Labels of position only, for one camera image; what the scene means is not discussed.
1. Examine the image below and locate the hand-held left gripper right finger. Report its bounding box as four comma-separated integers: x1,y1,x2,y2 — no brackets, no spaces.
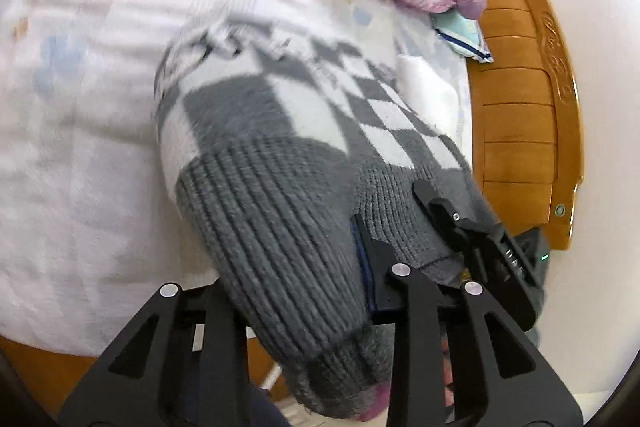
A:
351,213,584,427

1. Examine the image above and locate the grey white checkered cardigan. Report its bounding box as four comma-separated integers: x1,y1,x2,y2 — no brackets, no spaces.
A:
152,19,501,423

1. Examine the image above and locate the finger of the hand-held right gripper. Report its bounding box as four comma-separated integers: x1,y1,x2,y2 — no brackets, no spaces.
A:
422,259,473,286
411,179,496,265

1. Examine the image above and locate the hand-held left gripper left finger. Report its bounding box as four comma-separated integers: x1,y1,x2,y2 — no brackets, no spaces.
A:
57,282,251,427

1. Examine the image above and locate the wooden headboard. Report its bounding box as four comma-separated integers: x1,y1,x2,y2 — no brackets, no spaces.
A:
465,0,586,250

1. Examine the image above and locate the white floral bed sheet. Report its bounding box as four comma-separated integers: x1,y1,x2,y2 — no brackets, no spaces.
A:
0,0,476,355

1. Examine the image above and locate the white folded garment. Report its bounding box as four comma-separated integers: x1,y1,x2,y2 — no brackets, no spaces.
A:
395,54,463,142

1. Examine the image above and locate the light blue pillow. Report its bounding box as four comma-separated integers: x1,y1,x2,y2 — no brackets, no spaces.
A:
431,9,496,65

